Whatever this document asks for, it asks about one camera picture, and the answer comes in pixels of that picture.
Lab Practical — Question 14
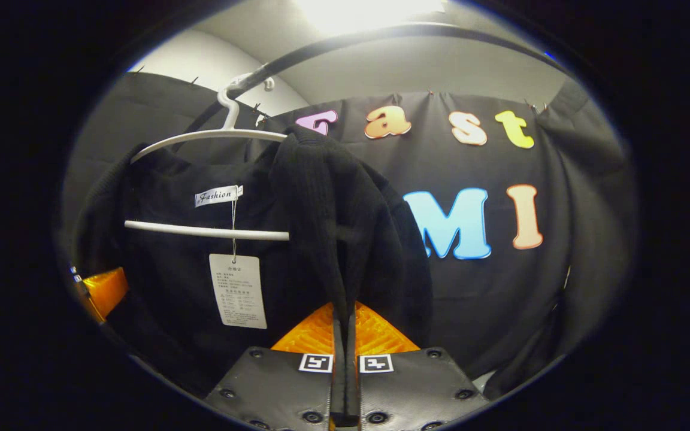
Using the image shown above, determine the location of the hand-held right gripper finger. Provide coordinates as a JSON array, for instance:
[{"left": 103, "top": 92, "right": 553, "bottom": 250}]
[
  {"left": 204, "top": 301, "right": 347, "bottom": 431},
  {"left": 345, "top": 301, "right": 491, "bottom": 431}
]

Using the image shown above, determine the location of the black jacket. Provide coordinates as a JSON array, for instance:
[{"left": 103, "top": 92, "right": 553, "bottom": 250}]
[{"left": 72, "top": 125, "right": 435, "bottom": 399}]

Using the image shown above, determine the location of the white clothes hanger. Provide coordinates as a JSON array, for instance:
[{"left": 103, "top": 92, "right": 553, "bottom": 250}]
[{"left": 123, "top": 75, "right": 290, "bottom": 242}]

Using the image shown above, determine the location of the black metal clothes rack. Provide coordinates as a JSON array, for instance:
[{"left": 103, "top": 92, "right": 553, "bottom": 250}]
[{"left": 183, "top": 22, "right": 573, "bottom": 135}]

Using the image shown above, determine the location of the black backdrop cloth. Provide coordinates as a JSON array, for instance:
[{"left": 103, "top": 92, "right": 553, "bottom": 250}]
[{"left": 60, "top": 72, "right": 639, "bottom": 396}]

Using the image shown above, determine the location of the large ceiling light panel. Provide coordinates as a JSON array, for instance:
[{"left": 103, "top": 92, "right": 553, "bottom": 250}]
[{"left": 294, "top": 0, "right": 447, "bottom": 34}]

